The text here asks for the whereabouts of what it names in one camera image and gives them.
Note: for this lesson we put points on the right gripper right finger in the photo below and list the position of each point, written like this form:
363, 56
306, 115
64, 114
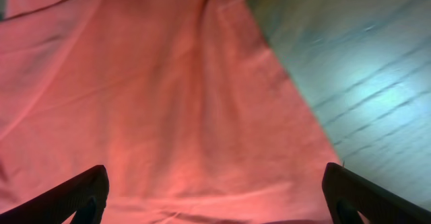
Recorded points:
350, 197

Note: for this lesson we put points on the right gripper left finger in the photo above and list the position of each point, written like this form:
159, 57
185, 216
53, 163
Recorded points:
83, 198

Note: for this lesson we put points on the red t-shirt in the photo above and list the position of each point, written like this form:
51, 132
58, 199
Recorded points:
182, 101

